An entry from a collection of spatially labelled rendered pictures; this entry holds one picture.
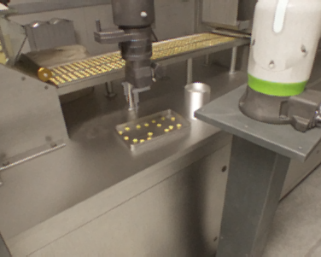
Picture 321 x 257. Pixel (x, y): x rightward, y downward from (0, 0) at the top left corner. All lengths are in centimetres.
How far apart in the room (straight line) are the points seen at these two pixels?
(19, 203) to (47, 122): 23
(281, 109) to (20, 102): 61
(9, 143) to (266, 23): 65
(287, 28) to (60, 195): 56
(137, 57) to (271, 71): 28
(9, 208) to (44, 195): 7
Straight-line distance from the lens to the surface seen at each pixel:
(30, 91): 72
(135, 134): 76
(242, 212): 80
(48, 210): 59
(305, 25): 55
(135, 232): 76
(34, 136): 76
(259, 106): 60
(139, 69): 62
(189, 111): 83
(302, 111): 59
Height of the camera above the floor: 120
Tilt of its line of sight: 31 degrees down
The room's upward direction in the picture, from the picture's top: 2 degrees counter-clockwise
